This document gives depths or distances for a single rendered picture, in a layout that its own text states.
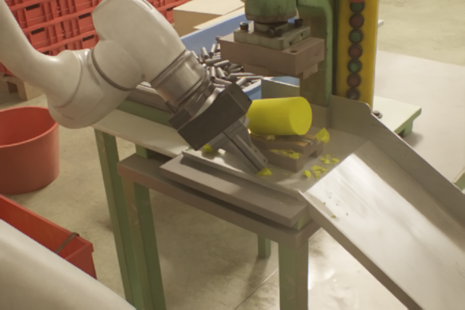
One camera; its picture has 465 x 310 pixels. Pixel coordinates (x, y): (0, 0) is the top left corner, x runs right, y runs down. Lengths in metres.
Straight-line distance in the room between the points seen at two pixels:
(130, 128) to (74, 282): 0.90
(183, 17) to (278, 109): 1.98
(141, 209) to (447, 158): 0.65
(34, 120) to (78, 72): 2.36
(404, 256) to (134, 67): 0.56
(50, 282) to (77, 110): 0.68
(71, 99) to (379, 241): 0.58
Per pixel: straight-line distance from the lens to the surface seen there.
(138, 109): 1.35
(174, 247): 2.60
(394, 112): 1.34
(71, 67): 1.06
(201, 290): 2.37
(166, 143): 1.23
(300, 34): 1.07
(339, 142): 1.20
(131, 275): 1.89
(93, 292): 0.45
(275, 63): 1.03
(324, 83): 1.21
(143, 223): 1.34
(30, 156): 3.07
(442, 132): 1.38
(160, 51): 1.01
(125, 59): 1.02
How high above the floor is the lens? 1.56
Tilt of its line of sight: 28 degrees down
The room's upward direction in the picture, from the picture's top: 4 degrees counter-clockwise
